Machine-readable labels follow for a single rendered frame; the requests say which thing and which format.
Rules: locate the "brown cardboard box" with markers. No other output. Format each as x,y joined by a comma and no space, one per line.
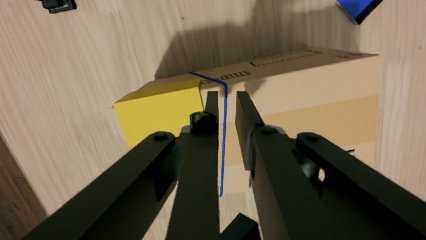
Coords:
333,93

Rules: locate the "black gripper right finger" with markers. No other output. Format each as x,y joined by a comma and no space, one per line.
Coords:
364,203

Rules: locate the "blue notebook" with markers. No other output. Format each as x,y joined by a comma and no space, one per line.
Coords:
357,10

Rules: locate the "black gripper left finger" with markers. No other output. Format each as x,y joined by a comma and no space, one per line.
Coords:
124,200

